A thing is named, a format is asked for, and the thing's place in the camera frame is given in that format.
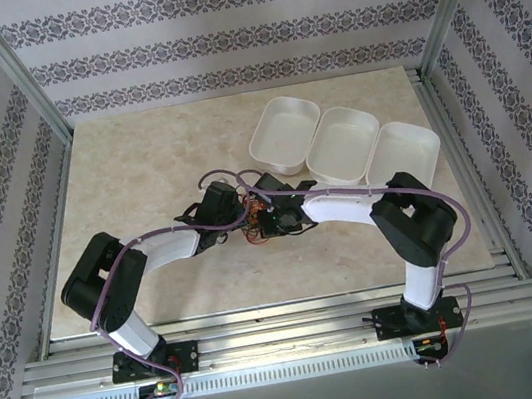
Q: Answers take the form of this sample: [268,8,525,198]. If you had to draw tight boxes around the white plastic tray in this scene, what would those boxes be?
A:
[241,90,331,183]
[298,100,389,192]
[357,114,448,193]

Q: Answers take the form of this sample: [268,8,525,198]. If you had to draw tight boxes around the aluminium cross rails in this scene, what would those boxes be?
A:
[13,263,532,399]

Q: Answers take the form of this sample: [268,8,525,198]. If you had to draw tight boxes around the small controller board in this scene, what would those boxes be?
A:
[413,332,447,355]
[147,377,182,399]

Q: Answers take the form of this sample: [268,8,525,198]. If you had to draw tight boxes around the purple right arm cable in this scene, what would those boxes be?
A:
[233,136,493,396]

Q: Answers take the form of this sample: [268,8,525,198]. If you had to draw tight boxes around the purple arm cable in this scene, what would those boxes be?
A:
[233,136,493,396]
[69,164,279,399]

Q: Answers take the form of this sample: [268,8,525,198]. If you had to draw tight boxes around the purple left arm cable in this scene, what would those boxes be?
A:
[69,164,279,399]

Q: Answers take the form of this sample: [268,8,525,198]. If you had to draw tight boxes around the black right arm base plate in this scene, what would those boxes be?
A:
[370,294,465,344]

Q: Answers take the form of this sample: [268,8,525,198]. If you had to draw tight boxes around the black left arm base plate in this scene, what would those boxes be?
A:
[109,338,203,386]

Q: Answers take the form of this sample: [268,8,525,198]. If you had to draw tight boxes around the slotted white cable duct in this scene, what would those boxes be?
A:
[45,340,420,399]

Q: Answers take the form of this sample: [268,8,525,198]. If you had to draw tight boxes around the aluminium frame post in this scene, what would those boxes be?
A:
[0,0,76,154]
[407,0,515,80]

